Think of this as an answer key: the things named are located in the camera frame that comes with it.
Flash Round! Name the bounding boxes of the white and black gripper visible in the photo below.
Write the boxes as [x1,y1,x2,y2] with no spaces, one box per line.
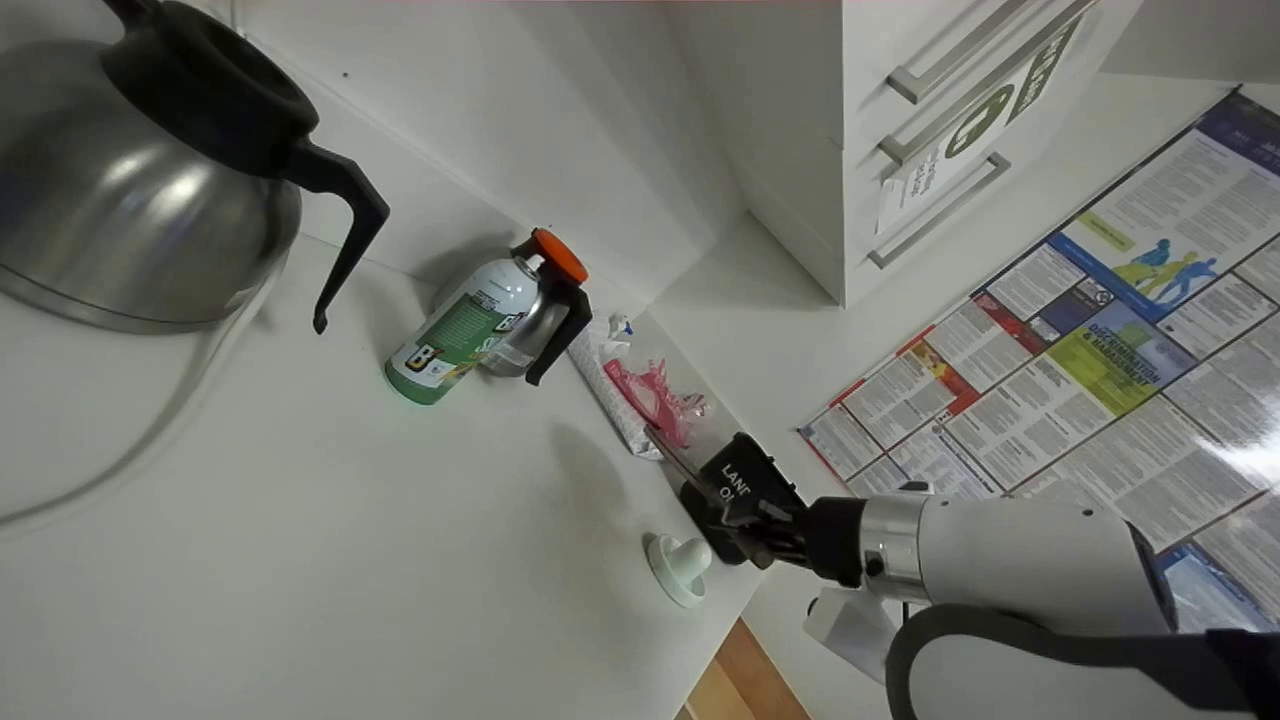
[676,430,862,588]

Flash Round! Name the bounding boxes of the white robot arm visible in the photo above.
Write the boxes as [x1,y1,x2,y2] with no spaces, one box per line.
[676,430,1280,720]

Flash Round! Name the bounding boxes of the open wooden drawer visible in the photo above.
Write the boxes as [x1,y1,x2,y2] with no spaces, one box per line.
[676,620,808,720]

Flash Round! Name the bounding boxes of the white round knob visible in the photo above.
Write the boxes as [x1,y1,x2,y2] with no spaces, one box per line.
[643,531,716,607]

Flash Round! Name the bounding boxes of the clear box pink packets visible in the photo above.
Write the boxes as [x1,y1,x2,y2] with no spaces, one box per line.
[568,310,741,475]

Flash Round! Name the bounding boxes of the green white spray can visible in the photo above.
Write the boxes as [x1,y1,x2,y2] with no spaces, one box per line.
[385,256,539,405]

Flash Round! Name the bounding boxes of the stay safe sign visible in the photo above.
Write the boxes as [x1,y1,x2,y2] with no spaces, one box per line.
[874,0,1097,236]

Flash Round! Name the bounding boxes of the large steel coffee pot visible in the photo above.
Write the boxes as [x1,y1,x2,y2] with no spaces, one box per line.
[0,0,387,331]

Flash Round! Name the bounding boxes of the white wall cabinet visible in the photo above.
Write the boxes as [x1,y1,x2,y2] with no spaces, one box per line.
[667,0,1143,302]

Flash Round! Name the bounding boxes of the colourful wall poster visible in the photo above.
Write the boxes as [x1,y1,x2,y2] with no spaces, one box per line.
[799,87,1280,628]

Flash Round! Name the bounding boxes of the steel cabinet handle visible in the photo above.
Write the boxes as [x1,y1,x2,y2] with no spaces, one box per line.
[888,0,1029,104]
[868,152,1010,268]

